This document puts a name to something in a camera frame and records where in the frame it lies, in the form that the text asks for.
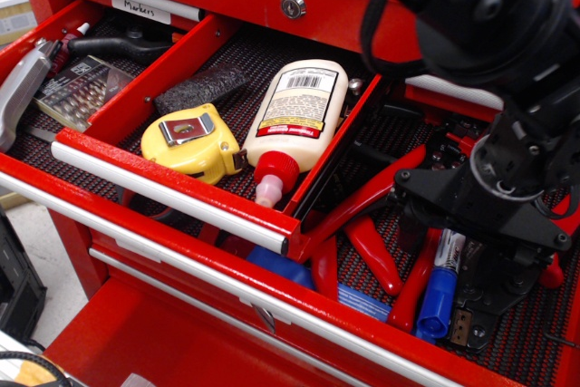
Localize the yellow tape measure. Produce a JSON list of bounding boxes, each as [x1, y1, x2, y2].
[[140, 103, 247, 185]]

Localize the small red threadlocker bottle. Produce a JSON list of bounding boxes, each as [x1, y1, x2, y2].
[[47, 22, 91, 78]]

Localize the blue plastic tool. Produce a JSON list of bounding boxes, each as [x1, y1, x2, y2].
[[246, 244, 436, 345]]

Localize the drill bit set case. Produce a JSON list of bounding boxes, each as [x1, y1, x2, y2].
[[34, 56, 134, 131]]

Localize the silver round drawer lock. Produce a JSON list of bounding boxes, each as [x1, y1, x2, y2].
[[280, 0, 306, 20]]

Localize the small red open drawer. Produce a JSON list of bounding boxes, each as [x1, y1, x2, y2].
[[51, 16, 379, 261]]

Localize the red handled wire stripper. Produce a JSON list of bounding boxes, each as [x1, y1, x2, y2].
[[300, 119, 481, 333]]

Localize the silver utility knife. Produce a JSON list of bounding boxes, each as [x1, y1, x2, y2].
[[1, 39, 62, 152]]

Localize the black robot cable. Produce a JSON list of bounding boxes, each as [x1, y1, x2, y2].
[[360, 0, 425, 78]]

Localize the black handled pliers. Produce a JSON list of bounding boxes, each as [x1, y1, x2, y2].
[[68, 25, 174, 65]]

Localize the white markers label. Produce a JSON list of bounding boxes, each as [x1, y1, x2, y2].
[[111, 0, 171, 24]]

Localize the blue white marker pen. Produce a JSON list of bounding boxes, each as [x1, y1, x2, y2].
[[416, 228, 466, 341]]

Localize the black box on floor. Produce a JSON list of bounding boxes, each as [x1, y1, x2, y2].
[[1, 209, 47, 342]]

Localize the black textured sanding block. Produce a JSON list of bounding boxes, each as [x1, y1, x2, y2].
[[153, 64, 250, 115]]

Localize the white glue bottle red cap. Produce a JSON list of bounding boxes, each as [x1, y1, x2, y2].
[[243, 59, 348, 208]]

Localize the black hex key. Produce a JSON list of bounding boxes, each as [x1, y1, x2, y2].
[[543, 331, 579, 349]]

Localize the wide red open drawer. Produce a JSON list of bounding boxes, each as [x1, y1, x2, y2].
[[0, 0, 580, 387]]

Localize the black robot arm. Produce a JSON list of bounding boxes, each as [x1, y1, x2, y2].
[[361, 0, 579, 268]]

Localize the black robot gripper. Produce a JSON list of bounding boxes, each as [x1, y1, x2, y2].
[[394, 111, 579, 296]]

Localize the red handled crimping tool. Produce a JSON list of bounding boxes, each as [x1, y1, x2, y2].
[[444, 238, 564, 353]]

